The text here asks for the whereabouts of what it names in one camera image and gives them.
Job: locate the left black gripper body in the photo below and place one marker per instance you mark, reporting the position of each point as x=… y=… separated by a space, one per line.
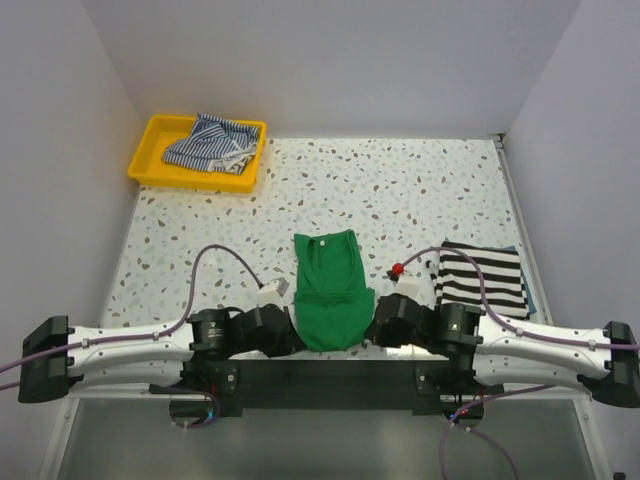
x=280 y=344

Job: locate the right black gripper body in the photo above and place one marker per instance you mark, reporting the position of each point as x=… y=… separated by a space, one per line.
x=384 y=337

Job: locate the green tank top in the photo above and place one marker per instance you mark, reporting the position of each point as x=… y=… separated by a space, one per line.
x=333 y=306

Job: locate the blue striped tank top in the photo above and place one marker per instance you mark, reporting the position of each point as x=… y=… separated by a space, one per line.
x=214 y=145

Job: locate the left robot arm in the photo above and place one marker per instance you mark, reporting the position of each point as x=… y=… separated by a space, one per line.
x=57 y=356

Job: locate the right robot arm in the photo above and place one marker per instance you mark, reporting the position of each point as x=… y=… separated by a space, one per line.
x=482 y=350

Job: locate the black white striped tank top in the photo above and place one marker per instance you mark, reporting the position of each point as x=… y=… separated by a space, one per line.
x=455 y=279

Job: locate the blue folded tank top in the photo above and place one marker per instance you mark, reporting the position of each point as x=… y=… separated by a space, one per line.
x=532 y=309

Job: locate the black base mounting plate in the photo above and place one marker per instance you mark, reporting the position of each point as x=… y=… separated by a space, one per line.
x=234 y=386

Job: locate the yellow plastic tray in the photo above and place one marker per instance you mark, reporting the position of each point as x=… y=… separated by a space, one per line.
x=148 y=169

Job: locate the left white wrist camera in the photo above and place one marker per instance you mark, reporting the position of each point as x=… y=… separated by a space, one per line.
x=272 y=293

